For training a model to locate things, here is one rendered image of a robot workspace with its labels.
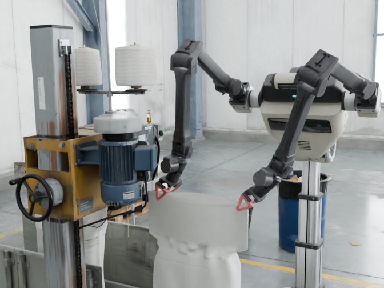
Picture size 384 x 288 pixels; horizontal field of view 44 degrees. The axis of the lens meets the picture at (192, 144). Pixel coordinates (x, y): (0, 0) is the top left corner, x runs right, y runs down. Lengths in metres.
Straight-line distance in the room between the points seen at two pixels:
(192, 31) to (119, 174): 9.09
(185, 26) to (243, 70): 1.64
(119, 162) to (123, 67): 0.37
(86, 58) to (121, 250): 1.22
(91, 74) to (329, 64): 0.95
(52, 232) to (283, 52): 8.65
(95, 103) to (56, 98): 6.31
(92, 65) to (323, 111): 1.03
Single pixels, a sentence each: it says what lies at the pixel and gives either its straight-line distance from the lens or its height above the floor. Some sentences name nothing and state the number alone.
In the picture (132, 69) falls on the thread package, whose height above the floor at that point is 1.59.
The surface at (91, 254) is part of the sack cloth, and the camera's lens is 2.43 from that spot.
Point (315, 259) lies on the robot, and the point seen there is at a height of 0.62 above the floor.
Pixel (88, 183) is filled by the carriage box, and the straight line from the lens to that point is 1.92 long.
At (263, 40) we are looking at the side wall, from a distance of 10.35.
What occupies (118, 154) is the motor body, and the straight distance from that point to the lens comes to 1.77.
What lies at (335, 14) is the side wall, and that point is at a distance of 10.01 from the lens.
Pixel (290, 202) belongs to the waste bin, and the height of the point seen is 0.46.
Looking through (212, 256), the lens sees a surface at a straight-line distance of 2.03.
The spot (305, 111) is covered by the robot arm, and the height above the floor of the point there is 1.44.
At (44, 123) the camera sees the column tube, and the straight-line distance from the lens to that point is 1.88.
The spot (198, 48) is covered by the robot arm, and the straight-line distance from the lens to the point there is 1.93.
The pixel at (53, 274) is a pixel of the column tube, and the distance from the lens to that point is 2.04.
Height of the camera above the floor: 1.59
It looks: 9 degrees down
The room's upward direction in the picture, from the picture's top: 1 degrees counter-clockwise
